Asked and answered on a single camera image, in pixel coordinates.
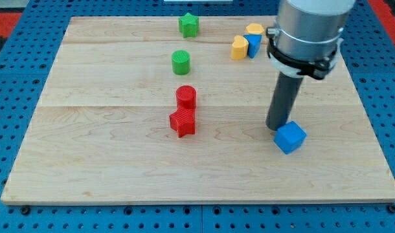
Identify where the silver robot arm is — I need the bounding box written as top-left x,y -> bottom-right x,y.
266,0 -> 356,80

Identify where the yellow heart block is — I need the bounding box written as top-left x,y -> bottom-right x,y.
231,35 -> 249,60

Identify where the blue cube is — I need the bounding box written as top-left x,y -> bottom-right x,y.
273,121 -> 307,155

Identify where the red star block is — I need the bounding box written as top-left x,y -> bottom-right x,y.
169,106 -> 196,138

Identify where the wooden board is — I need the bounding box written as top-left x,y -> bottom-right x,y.
1,16 -> 395,206

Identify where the red cylinder block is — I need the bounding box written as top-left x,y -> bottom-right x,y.
175,85 -> 197,109

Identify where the green cylinder block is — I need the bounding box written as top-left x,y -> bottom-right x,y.
171,50 -> 190,75

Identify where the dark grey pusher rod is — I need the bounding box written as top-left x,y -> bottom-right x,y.
265,72 -> 304,131

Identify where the green star block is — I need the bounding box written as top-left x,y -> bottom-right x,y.
178,12 -> 199,38

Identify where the blue triangular block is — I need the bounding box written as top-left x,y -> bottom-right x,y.
244,34 -> 262,58

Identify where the yellow hexagon block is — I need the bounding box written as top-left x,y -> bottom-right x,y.
245,23 -> 265,35

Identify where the black cable clamp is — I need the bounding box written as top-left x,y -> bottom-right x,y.
265,27 -> 343,80

